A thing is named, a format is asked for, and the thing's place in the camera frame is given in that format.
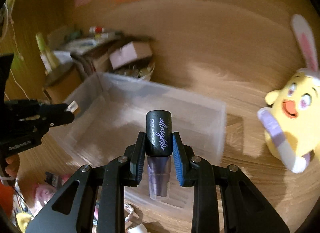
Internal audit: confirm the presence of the pink cardboard box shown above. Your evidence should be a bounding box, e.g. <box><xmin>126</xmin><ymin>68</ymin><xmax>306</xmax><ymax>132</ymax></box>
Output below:
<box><xmin>109</xmin><ymin>42</ymin><xmax>152</xmax><ymax>70</ymax></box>

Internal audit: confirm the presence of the black allnighter spray bottle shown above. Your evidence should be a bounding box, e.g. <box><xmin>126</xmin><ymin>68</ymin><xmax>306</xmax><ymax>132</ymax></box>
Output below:
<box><xmin>146</xmin><ymin>110</ymin><xmax>173</xmax><ymax>201</ymax></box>

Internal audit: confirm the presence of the person's left hand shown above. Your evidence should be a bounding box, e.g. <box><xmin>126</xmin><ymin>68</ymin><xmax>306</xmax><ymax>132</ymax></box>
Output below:
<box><xmin>5</xmin><ymin>154</ymin><xmax>20</xmax><ymax>177</ymax></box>

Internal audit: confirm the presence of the green cap spray bottle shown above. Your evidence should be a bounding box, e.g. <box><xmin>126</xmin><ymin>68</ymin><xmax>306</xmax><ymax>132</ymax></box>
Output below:
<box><xmin>35</xmin><ymin>32</ymin><xmax>60</xmax><ymax>74</ymax></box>

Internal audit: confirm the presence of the clear plastic storage bin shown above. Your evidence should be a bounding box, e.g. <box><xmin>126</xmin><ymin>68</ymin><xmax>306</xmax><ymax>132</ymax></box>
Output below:
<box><xmin>49</xmin><ymin>71</ymin><xmax>227</xmax><ymax>211</ymax></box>

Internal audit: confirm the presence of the yellow chick plush toy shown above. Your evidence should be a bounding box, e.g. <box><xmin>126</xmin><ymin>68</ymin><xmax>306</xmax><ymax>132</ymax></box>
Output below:
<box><xmin>257</xmin><ymin>15</ymin><xmax>319</xmax><ymax>173</ymax></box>

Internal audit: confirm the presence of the brown cylindrical container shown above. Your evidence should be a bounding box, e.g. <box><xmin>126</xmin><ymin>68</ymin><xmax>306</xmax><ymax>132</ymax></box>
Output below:
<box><xmin>42</xmin><ymin>62</ymin><xmax>82</xmax><ymax>103</ymax></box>

